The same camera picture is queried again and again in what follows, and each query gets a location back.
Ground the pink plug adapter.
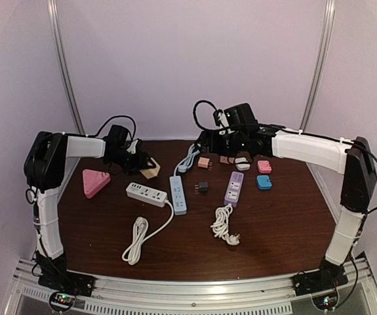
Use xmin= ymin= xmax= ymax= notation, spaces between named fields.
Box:
xmin=257 ymin=160 xmax=272 ymax=174

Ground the white pink plug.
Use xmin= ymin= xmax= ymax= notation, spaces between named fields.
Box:
xmin=234 ymin=157 xmax=251 ymax=171

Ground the aluminium front rail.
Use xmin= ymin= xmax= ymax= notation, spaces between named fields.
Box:
xmin=0 ymin=258 xmax=377 ymax=314

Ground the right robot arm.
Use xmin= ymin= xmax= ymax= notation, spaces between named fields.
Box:
xmin=194 ymin=125 xmax=377 ymax=290

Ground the aluminium post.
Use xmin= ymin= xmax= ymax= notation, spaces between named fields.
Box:
xmin=47 ymin=0 xmax=85 ymax=135
xmin=300 ymin=0 xmax=336 ymax=130

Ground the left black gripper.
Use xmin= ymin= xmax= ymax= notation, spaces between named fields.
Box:
xmin=108 ymin=149 xmax=155 ymax=176

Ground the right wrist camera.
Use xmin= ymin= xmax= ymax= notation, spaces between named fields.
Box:
xmin=213 ymin=103 xmax=258 ymax=134

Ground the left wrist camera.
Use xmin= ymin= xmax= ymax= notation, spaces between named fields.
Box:
xmin=106 ymin=125 xmax=130 ymax=150

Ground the purple power strip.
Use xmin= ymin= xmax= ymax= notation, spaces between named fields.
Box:
xmin=224 ymin=171 xmax=244 ymax=207

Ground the pink triangular power strip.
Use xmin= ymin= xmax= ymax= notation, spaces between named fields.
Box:
xmin=82 ymin=169 xmax=111 ymax=199

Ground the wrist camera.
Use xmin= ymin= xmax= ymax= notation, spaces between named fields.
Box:
xmin=213 ymin=103 xmax=258 ymax=134
xmin=106 ymin=125 xmax=130 ymax=150

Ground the pink cube socket adapter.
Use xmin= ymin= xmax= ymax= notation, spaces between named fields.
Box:
xmin=220 ymin=156 xmax=235 ymax=165

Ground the right aluminium post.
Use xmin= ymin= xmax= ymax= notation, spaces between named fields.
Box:
xmin=300 ymin=0 xmax=336 ymax=130

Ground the white cable of purple strip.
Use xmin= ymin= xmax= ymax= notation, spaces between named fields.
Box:
xmin=210 ymin=205 xmax=242 ymax=246

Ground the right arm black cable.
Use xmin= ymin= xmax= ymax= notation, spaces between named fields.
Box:
xmin=193 ymin=100 xmax=222 ymax=132

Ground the light blue power strip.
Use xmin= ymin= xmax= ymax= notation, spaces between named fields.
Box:
xmin=169 ymin=175 xmax=188 ymax=216

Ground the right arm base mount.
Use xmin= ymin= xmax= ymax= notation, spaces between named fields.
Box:
xmin=292 ymin=260 xmax=348 ymax=296

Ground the blue plug adapter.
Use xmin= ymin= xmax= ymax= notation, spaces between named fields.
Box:
xmin=256 ymin=175 xmax=273 ymax=190

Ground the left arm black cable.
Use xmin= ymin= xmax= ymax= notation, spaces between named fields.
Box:
xmin=89 ymin=115 xmax=136 ymax=138

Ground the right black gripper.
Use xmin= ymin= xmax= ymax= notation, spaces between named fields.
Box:
xmin=194 ymin=131 xmax=247 ymax=158

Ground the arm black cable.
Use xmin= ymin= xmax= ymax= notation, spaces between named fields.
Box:
xmin=193 ymin=100 xmax=222 ymax=132
xmin=89 ymin=115 xmax=136 ymax=138

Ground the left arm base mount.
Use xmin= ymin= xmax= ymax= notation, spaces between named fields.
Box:
xmin=38 ymin=264 xmax=95 ymax=297

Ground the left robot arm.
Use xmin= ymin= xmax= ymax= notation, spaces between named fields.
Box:
xmin=24 ymin=131 xmax=157 ymax=259

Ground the small pink charger plug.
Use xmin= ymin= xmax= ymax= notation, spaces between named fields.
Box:
xmin=197 ymin=157 xmax=212 ymax=170

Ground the white power strip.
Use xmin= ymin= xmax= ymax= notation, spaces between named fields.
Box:
xmin=125 ymin=182 xmax=168 ymax=207

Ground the black plug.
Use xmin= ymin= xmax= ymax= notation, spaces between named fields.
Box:
xmin=194 ymin=182 xmax=209 ymax=194

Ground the left aluminium post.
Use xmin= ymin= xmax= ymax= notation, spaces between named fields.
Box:
xmin=47 ymin=0 xmax=85 ymax=135

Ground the beige cube charger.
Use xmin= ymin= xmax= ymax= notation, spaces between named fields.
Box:
xmin=140 ymin=158 xmax=161 ymax=180

